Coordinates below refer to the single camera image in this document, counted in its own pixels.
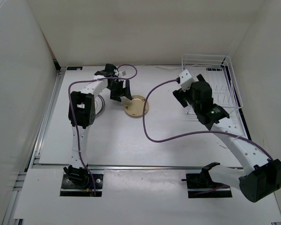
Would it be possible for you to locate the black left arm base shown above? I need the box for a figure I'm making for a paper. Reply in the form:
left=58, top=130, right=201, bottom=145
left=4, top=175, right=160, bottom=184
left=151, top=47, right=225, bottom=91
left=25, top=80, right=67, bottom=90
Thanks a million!
left=59, top=165, right=104, bottom=197

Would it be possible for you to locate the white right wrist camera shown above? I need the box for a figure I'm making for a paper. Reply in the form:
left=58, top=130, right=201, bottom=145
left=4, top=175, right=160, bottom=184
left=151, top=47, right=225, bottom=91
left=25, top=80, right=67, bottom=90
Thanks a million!
left=178, top=69, right=195, bottom=91

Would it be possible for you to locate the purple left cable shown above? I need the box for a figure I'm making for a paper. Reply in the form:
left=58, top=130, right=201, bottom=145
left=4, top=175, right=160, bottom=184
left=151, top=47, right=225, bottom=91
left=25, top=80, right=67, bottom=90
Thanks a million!
left=67, top=64, right=138, bottom=196

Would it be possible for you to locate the white black-rimmed plate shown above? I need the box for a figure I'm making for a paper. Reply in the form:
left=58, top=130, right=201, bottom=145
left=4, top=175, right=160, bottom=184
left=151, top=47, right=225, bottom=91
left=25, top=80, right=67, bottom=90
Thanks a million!
left=95, top=95, right=105, bottom=117

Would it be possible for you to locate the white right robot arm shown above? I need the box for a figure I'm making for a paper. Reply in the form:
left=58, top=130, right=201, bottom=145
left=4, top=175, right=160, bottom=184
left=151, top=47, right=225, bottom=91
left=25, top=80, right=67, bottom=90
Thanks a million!
left=173, top=70, right=281, bottom=203

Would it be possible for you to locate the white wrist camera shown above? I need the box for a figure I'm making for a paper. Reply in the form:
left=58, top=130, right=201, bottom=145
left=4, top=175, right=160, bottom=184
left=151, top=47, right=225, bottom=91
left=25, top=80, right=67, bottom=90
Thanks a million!
left=178, top=69, right=195, bottom=91
left=115, top=71, right=126, bottom=77

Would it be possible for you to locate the beige calligraphy plate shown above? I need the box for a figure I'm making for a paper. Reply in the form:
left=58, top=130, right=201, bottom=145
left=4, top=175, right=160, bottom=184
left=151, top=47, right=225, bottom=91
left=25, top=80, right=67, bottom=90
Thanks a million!
left=123, top=95, right=149, bottom=118

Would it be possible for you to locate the white wire dish rack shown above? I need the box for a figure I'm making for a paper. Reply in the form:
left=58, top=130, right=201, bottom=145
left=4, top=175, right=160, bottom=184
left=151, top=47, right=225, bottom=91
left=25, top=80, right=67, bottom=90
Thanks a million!
left=182, top=53, right=243, bottom=120

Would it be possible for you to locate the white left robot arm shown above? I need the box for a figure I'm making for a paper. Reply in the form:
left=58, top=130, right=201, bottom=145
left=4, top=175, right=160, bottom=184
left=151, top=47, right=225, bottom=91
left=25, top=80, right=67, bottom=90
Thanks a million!
left=64, top=63, right=134, bottom=188

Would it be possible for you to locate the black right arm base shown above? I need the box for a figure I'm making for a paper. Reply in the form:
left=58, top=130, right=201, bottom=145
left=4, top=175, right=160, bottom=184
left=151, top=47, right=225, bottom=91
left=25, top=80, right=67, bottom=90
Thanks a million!
left=181, top=162, right=232, bottom=199

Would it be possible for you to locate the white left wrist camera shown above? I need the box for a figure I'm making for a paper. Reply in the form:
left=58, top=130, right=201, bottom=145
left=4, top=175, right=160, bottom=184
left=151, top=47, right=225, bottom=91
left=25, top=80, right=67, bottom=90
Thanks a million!
left=115, top=71, right=126, bottom=77

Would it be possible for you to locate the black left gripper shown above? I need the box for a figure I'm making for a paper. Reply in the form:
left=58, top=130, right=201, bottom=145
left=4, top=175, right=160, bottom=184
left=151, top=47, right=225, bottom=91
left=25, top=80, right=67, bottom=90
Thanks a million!
left=106, top=80, right=132, bottom=102

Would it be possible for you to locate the aluminium table rail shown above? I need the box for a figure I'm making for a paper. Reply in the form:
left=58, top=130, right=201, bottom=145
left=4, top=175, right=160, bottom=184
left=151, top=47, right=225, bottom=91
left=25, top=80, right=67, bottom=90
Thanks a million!
left=32, top=164, right=201, bottom=170

